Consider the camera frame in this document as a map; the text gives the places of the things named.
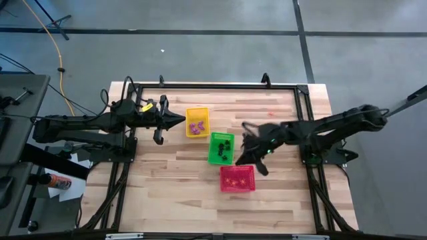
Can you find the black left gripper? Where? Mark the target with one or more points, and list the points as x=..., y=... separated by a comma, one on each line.
x=160, y=133

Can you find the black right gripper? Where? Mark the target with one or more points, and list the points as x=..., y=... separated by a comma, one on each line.
x=262, y=160

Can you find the black Halloween decoration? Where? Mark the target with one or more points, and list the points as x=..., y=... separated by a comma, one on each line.
x=221, y=146
x=225, y=157
x=220, y=152
x=227, y=143

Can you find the orange Halloween decoration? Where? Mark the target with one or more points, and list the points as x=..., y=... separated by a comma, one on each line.
x=227, y=181
x=243, y=181
x=235, y=183

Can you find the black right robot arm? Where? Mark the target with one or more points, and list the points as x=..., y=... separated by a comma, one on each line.
x=333, y=126

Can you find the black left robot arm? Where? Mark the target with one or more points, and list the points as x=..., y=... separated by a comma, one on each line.
x=76, y=125

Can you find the red plastic basket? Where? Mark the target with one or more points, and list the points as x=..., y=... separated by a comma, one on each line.
x=237, y=173

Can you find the yellow plastic basket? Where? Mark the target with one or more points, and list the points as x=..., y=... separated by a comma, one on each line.
x=190, y=113

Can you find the yellow label tag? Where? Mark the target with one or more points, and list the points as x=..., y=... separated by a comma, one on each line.
x=147, y=107

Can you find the green plastic basket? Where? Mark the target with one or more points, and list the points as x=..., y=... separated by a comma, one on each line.
x=215, y=140

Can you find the black table clamp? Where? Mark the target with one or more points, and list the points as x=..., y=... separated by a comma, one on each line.
x=266, y=80
x=161, y=80

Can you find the white paper sheets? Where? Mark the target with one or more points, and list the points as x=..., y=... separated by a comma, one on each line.
x=75, y=191

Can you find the black desk beam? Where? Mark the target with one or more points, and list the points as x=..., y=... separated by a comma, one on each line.
x=50, y=160

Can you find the orange and black can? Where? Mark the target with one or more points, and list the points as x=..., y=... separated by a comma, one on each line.
x=58, y=182

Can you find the grey side table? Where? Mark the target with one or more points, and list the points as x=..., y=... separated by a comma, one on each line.
x=20, y=133

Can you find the black tripod stand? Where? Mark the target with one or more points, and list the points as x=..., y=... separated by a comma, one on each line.
x=54, y=22

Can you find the black clamp tool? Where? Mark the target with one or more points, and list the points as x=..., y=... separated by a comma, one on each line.
x=6, y=101

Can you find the black caster wheel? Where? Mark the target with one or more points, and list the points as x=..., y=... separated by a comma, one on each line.
x=32, y=226

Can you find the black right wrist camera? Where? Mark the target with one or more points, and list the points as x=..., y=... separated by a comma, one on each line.
x=253, y=141

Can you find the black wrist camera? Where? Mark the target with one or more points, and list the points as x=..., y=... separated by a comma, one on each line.
x=125, y=106
x=253, y=141

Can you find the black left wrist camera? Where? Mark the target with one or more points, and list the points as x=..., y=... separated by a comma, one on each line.
x=125, y=106

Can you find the black aluminium table frame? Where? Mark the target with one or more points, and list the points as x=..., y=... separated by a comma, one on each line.
x=217, y=86

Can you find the silver metal bracket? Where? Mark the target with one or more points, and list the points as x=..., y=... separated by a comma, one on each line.
x=123, y=236
x=310, y=237

